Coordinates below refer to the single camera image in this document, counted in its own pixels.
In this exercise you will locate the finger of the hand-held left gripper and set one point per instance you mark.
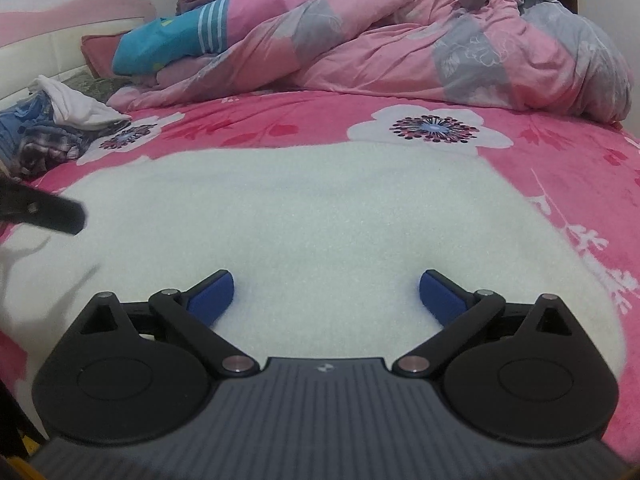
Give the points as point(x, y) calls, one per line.
point(55, 212)

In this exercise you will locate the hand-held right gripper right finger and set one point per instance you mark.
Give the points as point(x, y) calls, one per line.
point(442, 297)

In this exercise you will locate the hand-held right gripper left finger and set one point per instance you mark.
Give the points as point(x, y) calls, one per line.
point(212, 295)

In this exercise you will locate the white deer sweater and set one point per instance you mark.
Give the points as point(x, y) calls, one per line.
point(325, 220)

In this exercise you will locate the plaid shirt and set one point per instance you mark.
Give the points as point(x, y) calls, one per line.
point(50, 150)

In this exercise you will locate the blue denim garment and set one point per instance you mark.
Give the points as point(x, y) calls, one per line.
point(15, 130)

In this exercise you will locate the white t-shirt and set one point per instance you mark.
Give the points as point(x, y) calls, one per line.
point(75, 107)

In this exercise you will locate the green patterned pillow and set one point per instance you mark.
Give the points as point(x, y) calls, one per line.
point(85, 84)

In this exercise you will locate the pink white headboard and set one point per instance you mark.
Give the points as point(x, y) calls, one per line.
point(40, 55)

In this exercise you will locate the pink cushion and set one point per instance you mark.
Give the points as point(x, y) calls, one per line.
point(97, 52)

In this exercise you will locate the pink floral blanket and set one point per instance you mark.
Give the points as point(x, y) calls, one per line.
point(300, 120)

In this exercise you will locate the blue striped quilt cover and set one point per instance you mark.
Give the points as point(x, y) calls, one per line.
point(155, 42)

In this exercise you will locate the pink grey floral quilt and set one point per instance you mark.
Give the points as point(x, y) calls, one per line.
point(400, 45)

